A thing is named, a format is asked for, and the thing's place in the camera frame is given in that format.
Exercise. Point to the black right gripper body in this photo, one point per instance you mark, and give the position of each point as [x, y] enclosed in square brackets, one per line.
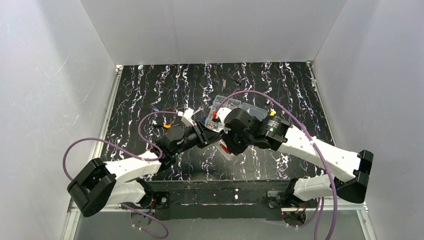
[230, 143]

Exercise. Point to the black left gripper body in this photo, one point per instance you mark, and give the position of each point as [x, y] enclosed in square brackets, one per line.
[203, 132]

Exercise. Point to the white AC remote control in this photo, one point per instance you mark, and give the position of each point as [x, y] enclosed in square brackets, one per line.
[222, 148]

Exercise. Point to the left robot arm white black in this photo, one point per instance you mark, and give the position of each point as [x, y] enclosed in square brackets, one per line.
[102, 183]

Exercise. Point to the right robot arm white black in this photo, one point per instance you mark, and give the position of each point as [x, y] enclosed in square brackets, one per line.
[348, 172]

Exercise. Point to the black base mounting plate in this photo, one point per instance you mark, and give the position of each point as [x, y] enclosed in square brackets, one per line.
[218, 199]

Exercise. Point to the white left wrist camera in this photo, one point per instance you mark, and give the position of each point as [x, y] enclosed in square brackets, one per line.
[186, 117]

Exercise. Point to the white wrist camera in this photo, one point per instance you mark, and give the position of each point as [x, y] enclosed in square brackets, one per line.
[186, 117]
[219, 115]

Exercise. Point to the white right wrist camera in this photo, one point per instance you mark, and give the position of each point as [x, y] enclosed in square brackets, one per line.
[219, 115]

